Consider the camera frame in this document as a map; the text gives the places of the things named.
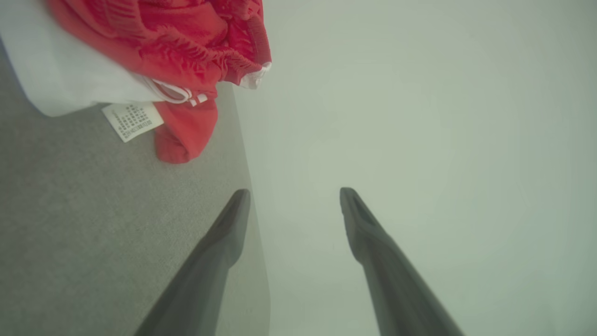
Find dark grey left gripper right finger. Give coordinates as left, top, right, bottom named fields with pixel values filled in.
left=339, top=187, right=465, bottom=336

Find red shorts white side stripes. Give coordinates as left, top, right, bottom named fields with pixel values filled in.
left=47, top=0, right=272, bottom=90

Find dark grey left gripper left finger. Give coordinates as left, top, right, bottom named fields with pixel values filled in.
left=134, top=189, right=251, bottom=336

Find red basketball jersey white trim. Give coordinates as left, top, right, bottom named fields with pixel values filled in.
left=0, top=0, right=219, bottom=164

